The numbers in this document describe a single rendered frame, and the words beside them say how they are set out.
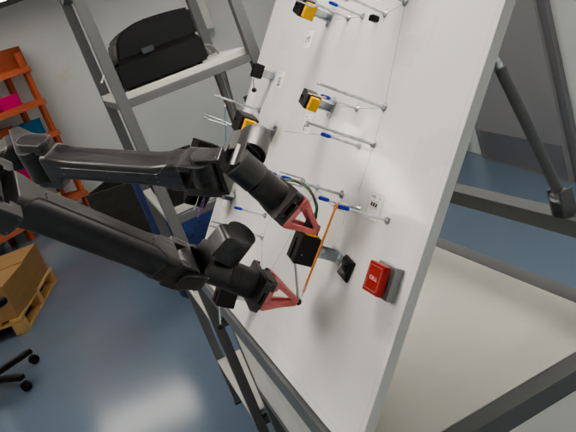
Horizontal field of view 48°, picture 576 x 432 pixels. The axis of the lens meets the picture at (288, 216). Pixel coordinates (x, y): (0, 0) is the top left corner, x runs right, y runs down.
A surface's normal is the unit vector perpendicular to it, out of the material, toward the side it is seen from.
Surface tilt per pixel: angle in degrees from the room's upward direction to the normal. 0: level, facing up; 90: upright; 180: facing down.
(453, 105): 51
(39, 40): 90
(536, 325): 0
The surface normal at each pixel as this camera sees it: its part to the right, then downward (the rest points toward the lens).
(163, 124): 0.24, 0.22
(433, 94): -0.89, -0.25
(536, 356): -0.33, -0.89
